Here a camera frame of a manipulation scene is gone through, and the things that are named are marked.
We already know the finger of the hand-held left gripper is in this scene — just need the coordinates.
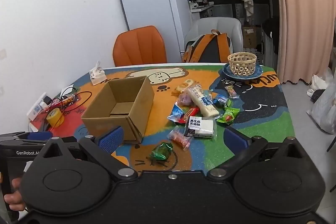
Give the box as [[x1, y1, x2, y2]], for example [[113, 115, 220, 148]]
[[0, 131, 54, 143]]

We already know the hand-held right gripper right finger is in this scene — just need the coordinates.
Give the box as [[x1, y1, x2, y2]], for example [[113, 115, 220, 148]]
[[207, 126, 313, 182]]

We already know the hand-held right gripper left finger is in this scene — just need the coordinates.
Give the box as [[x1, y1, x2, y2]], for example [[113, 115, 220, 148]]
[[39, 126, 139, 182]]

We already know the brown cardboard box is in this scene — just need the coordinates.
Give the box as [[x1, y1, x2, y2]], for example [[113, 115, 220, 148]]
[[81, 76, 155, 144]]

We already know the long white cake packet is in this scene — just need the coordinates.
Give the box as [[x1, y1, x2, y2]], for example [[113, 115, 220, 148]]
[[186, 84, 220, 119]]

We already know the small blue white snack packet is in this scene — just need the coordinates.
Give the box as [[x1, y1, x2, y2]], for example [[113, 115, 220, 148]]
[[167, 104, 185, 123]]

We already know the orange rice cracker packet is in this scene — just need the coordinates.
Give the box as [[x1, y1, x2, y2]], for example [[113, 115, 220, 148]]
[[172, 79, 196, 96]]

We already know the person's left hand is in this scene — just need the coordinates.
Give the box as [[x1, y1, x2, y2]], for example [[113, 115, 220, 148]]
[[3, 177, 27, 211]]

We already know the yellow tape roll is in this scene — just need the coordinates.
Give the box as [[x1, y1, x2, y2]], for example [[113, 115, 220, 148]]
[[46, 108, 65, 128]]

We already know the green packet with red print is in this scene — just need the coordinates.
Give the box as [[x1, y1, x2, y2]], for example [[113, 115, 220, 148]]
[[217, 113, 235, 125]]

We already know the plain green snack packet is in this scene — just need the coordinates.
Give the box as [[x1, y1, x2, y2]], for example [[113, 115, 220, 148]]
[[224, 107, 241, 119]]

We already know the black and white snack packet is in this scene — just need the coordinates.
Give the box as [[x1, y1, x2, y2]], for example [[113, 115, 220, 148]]
[[184, 116, 217, 139]]

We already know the cat print table mat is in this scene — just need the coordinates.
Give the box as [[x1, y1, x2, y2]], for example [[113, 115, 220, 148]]
[[30, 63, 296, 172]]

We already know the shiny blue snack packet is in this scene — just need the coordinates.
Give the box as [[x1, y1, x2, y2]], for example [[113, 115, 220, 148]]
[[211, 95, 231, 108]]

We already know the red orange snack bag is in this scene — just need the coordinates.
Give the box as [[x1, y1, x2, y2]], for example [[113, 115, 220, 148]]
[[59, 95, 78, 106]]

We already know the small clear candy packet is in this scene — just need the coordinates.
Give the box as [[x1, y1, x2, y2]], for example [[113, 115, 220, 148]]
[[224, 85, 240, 99]]

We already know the green wrapped candy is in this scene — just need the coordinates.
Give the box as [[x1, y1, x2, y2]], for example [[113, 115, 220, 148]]
[[150, 142, 174, 161]]

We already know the red snack bar packet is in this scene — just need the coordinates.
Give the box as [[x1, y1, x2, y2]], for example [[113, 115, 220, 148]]
[[178, 106, 200, 124]]

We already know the pink sausage snack packet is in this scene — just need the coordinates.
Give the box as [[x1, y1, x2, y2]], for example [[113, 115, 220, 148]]
[[167, 126, 192, 151]]

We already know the purple snack packet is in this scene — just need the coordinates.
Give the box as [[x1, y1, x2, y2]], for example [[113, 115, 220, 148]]
[[175, 93, 193, 106]]

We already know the tissue pack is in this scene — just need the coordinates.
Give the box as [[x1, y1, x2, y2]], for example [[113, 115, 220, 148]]
[[89, 61, 107, 86]]

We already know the blue plate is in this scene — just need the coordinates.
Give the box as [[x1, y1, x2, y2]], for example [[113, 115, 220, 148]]
[[223, 63, 264, 80]]

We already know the woven bamboo basket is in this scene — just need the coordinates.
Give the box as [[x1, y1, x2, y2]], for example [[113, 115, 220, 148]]
[[227, 52, 257, 77]]

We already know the orange and grey backpack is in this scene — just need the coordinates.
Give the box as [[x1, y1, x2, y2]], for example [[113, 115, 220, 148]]
[[182, 29, 234, 63]]

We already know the white plastic bag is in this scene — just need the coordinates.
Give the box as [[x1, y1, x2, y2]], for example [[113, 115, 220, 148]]
[[306, 68, 336, 135]]

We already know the orange chair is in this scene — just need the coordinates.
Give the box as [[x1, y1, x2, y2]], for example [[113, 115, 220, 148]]
[[113, 25, 168, 67]]

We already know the small cardboard storage box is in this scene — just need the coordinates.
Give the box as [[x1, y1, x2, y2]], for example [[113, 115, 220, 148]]
[[242, 26, 263, 48]]

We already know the grey chair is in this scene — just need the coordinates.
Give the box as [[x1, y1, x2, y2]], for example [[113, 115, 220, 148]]
[[184, 17, 243, 62]]

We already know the black hanging cloth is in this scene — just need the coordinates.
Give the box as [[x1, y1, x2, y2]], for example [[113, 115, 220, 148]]
[[262, 18, 280, 54]]

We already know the white shelf board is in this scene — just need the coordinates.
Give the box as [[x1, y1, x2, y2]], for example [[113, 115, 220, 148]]
[[190, 2, 214, 13]]

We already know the pink curtain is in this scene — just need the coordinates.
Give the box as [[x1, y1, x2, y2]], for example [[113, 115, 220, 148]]
[[272, 0, 336, 85]]

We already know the white fridge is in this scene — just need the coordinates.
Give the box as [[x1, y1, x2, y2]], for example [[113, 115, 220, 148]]
[[117, 0, 192, 62]]

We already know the black cable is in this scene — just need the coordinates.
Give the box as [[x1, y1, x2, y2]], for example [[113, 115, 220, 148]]
[[51, 91, 93, 115]]

